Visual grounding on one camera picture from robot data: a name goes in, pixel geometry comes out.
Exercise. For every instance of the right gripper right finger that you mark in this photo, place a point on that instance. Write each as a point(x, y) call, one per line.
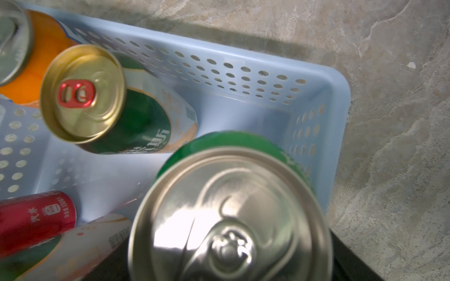
point(348, 266)

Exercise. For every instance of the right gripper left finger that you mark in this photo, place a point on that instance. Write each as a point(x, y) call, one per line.
point(113, 268)

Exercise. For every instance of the green Sprite can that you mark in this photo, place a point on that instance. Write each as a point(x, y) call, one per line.
point(230, 206)

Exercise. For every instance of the green gold-top can back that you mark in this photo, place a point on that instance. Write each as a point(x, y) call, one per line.
point(106, 102)

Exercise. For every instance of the green gold-top can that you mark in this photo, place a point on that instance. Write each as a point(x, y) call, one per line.
point(106, 102)
point(69, 256)

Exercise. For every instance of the light blue plastic basket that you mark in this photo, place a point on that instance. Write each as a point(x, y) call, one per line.
point(299, 106)

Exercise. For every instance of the green gold-top can front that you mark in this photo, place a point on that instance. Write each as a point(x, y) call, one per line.
point(69, 256)

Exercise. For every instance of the red cola can front middle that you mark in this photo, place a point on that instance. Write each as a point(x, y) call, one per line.
point(28, 220)

